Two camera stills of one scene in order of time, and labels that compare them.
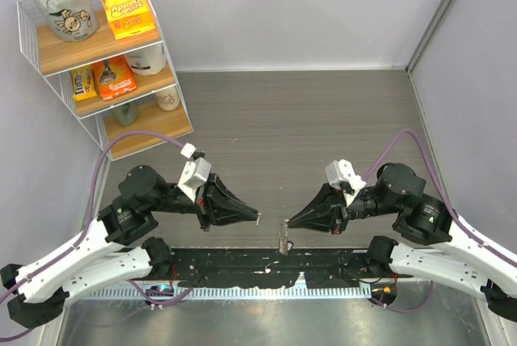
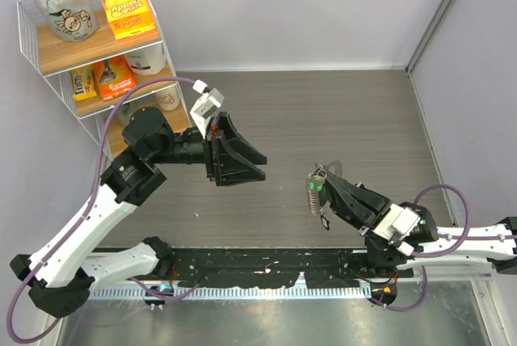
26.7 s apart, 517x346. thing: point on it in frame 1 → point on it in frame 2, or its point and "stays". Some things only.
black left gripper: [217, 204] → [223, 140]
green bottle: [126, 113] stays
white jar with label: [147, 61] stays
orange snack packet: [115, 77] stays
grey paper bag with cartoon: [69, 9] stays
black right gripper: [326, 211] → [351, 208]
